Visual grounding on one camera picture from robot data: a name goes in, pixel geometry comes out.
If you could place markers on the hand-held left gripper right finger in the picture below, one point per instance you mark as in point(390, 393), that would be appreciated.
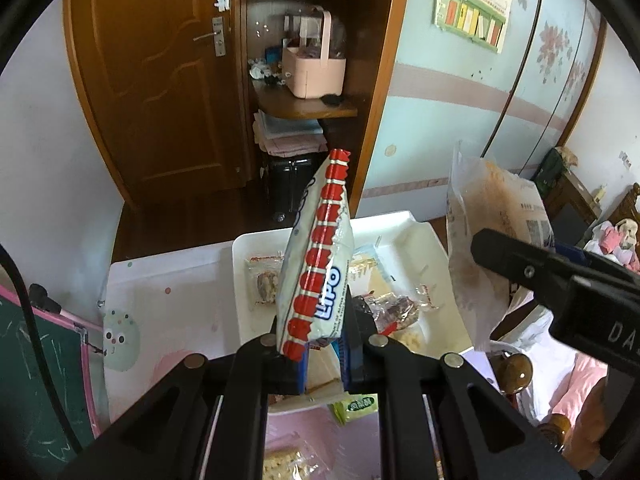
point(347, 365)

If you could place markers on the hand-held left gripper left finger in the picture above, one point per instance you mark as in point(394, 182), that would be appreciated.
point(301, 375)

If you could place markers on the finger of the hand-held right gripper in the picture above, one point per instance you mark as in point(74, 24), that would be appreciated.
point(570, 251)
point(515, 260)

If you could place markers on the large clear cracker bag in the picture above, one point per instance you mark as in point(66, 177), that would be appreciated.
point(480, 220)

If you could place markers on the white plastic tray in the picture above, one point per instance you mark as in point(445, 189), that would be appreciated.
point(430, 270)

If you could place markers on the red white snack packet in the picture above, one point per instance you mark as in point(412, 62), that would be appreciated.
point(320, 270)

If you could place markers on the person's right forearm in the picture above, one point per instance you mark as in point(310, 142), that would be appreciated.
point(590, 420)

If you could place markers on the dark wooden cabinet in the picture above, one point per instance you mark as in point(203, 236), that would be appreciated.
point(570, 210)

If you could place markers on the green snack packet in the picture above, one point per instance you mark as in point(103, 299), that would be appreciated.
point(357, 405)

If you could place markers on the pile of plush toys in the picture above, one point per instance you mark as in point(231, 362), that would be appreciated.
point(615, 240)

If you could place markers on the pink quilt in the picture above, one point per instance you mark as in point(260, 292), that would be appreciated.
point(575, 365)

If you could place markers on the clear packet of dark snack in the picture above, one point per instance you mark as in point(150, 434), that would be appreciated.
point(395, 310)

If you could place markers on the dark green bag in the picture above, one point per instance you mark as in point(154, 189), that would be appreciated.
point(550, 167)

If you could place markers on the clear packet of crackers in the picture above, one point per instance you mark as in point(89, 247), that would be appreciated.
point(285, 462)

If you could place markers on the small clear nut bar packet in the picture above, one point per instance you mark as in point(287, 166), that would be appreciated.
point(265, 285)

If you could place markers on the wooden bedpost knob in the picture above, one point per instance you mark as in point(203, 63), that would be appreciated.
point(555, 430)
point(515, 372)

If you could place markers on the pink cartoon face blanket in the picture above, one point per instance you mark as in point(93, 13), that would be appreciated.
point(175, 320)

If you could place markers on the pale blue floral wardrobe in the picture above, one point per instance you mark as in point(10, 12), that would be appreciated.
point(450, 110)

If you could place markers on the black suitcase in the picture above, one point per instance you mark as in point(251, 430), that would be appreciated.
point(290, 185)

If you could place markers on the stack of folded cloths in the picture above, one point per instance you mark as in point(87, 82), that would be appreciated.
point(285, 135)

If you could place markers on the wooden corner shelf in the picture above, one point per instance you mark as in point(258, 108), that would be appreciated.
point(310, 105)

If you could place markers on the black easel clamp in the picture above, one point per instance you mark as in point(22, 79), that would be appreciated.
point(42, 297)

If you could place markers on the small toy figures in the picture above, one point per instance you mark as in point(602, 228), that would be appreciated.
point(265, 72)

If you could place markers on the brown wooden door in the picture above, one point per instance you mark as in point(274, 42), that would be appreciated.
point(150, 85)

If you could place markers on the white door hook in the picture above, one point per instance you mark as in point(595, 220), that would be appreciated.
point(221, 1)

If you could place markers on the colourful wall poster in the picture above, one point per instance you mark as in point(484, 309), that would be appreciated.
point(470, 10)

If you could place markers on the green chalkboard with pink frame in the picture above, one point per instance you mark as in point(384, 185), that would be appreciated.
point(30, 360)

